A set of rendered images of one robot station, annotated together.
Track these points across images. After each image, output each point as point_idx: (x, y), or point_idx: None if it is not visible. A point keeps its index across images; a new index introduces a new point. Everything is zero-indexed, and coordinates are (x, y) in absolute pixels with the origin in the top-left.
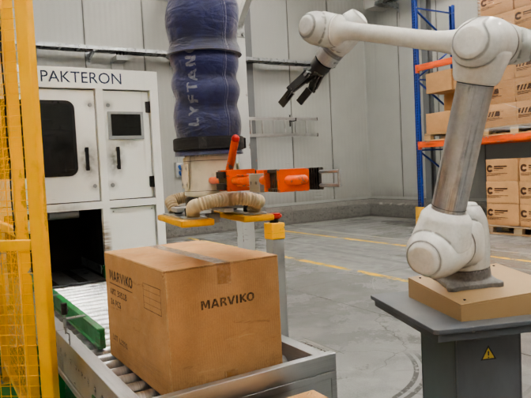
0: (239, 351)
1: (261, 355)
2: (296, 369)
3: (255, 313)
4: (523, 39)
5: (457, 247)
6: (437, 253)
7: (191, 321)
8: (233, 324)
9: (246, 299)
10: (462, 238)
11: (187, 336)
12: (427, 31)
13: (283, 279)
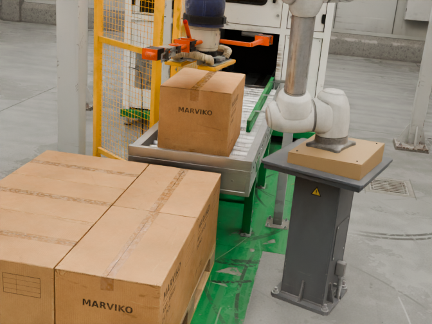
0: (198, 141)
1: (212, 148)
2: (222, 161)
3: (211, 123)
4: None
5: (285, 115)
6: (270, 115)
7: (171, 115)
8: (197, 125)
9: (206, 114)
10: (289, 110)
11: (168, 122)
12: None
13: None
